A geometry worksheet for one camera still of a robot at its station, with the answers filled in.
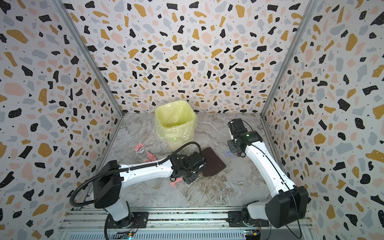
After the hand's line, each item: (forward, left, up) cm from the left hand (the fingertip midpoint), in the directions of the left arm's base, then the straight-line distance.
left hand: (194, 173), depth 81 cm
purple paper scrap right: (+16, -23, -7) cm, 29 cm away
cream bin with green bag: (+36, +13, 0) cm, 38 cm away
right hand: (+12, -23, +12) cm, 28 cm away
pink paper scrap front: (-3, +12, -9) cm, 15 cm away
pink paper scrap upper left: (+14, +28, -8) cm, 32 cm away
